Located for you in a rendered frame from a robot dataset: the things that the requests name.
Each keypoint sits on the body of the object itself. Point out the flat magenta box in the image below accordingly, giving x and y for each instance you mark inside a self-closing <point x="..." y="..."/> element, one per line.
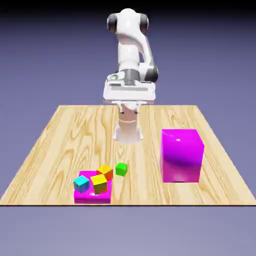
<point x="94" y="197"/>

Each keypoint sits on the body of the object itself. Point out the small orange cube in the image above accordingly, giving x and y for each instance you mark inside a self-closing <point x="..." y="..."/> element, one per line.
<point x="105" y="170"/>

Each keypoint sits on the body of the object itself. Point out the large magenta box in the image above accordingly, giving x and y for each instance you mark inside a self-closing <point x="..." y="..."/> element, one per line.
<point x="181" y="156"/>

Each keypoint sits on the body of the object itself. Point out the small yellow cube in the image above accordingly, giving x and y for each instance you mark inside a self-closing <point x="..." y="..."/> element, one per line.
<point x="99" y="183"/>

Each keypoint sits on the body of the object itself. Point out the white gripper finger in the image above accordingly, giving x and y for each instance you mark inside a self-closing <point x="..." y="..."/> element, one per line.
<point x="136" y="108"/>
<point x="121" y="108"/>

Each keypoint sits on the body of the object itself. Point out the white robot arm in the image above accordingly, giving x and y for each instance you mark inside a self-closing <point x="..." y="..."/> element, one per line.
<point x="128" y="40"/>

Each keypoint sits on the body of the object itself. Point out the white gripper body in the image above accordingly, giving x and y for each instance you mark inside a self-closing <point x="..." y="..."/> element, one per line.
<point x="129" y="92"/>

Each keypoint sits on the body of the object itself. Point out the small green cube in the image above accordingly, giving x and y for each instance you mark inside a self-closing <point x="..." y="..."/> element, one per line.
<point x="121" y="169"/>

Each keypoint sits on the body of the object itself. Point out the small cyan cube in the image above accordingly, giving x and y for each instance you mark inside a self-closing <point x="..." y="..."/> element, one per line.
<point x="81" y="184"/>

